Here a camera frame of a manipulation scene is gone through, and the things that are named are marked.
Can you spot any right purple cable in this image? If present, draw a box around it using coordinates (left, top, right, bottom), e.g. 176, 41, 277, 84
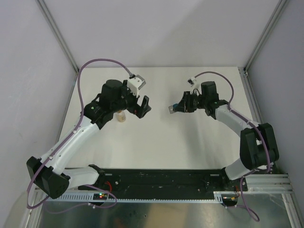
194, 71, 274, 175

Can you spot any aluminium frame post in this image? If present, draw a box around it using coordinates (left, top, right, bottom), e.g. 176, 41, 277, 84
35, 0, 79, 73
243, 0, 290, 73

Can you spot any shiny metal base plate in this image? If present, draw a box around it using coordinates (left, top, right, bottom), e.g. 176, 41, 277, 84
37, 195, 291, 228

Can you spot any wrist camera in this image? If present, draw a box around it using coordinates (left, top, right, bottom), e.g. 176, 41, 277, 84
187, 77, 200, 90
127, 75, 146, 98

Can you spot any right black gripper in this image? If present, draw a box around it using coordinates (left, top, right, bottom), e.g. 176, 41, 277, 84
174, 91, 208, 113

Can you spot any purple cable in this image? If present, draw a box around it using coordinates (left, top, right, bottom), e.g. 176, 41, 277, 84
194, 71, 274, 175
26, 58, 135, 209

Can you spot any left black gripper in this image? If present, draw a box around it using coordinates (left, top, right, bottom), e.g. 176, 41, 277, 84
111, 80, 150, 118

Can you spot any grey slotted cable duct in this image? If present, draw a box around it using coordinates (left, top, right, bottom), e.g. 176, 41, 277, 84
42, 191, 238, 204

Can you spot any right aluminium frame post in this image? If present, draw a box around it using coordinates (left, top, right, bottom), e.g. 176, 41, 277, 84
243, 0, 290, 73

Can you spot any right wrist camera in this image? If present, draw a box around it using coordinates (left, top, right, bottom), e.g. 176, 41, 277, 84
187, 77, 200, 90

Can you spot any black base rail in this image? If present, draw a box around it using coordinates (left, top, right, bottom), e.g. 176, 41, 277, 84
93, 169, 248, 199

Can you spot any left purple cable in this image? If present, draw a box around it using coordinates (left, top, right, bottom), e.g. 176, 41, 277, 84
26, 58, 135, 209

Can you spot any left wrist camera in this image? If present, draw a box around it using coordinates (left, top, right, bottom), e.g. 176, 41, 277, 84
127, 75, 146, 98

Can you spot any clear pill bottle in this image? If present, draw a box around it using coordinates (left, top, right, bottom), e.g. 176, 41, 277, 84
116, 111, 126, 123

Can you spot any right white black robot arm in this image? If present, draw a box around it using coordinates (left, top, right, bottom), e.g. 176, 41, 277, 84
169, 81, 279, 190

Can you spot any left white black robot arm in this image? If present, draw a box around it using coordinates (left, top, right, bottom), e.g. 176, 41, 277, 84
27, 75, 151, 199

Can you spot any left aluminium frame post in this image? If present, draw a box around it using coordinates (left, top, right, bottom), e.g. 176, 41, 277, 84
35, 0, 79, 73

